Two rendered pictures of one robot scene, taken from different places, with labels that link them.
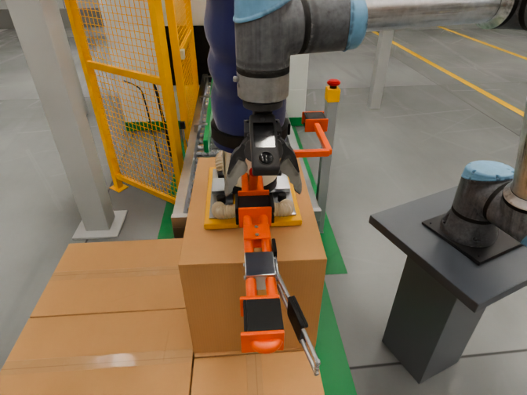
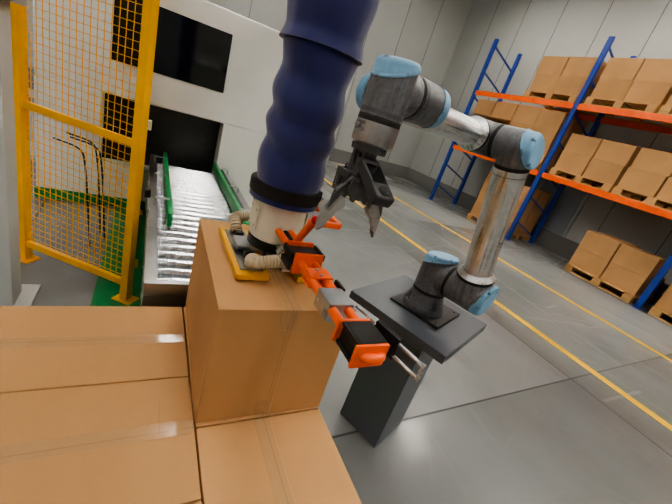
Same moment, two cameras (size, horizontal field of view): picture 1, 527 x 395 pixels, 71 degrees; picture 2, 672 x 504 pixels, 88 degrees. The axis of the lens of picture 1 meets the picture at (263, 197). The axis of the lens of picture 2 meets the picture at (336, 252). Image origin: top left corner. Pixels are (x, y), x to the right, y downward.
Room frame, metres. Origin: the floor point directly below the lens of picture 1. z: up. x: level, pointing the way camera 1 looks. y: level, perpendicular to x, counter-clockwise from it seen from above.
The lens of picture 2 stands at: (-0.04, 0.36, 1.46)
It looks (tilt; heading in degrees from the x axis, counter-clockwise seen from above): 21 degrees down; 332
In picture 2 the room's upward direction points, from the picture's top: 18 degrees clockwise
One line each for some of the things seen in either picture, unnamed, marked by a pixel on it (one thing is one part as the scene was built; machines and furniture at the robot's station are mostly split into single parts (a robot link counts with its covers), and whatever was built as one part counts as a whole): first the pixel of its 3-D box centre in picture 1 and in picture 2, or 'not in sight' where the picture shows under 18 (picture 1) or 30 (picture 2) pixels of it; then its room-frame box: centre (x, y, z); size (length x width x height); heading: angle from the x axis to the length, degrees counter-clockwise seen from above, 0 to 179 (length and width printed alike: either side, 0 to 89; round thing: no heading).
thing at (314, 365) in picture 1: (291, 295); (371, 322); (0.48, -0.05, 1.08); 0.31 x 0.03 x 0.05; 17
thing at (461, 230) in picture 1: (470, 219); (426, 296); (1.07, -0.76, 0.81); 0.19 x 0.19 x 0.10
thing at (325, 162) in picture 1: (324, 168); not in sight; (2.00, -0.38, 0.50); 0.07 x 0.07 x 1.00; 4
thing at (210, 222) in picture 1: (222, 190); (242, 247); (1.01, 0.14, 0.98); 0.34 x 0.10 x 0.05; 4
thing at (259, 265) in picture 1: (259, 270); (333, 304); (0.56, 0.01, 1.07); 0.07 x 0.07 x 0.04; 4
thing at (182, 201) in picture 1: (197, 132); (150, 206); (2.53, 0.49, 0.50); 2.31 x 0.05 x 0.19; 4
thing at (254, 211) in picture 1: (254, 208); (302, 257); (0.77, 0.02, 1.08); 0.10 x 0.08 x 0.06; 94
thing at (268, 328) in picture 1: (260, 322); (359, 341); (0.42, 0.00, 1.08); 0.08 x 0.07 x 0.05; 4
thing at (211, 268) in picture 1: (251, 243); (255, 307); (1.02, 0.04, 0.74); 0.60 x 0.40 x 0.40; 3
